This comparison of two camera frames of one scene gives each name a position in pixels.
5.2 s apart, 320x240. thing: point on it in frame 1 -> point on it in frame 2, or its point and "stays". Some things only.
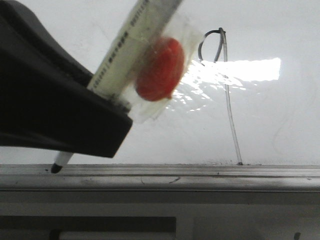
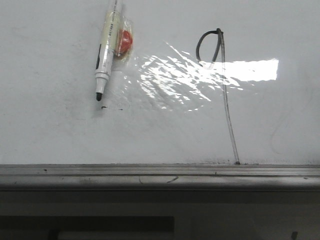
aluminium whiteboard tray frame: (194, 177) stays
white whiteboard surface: (252, 97) stays
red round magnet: (160, 69) -> (125, 41)
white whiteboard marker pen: (142, 22) -> (106, 51)
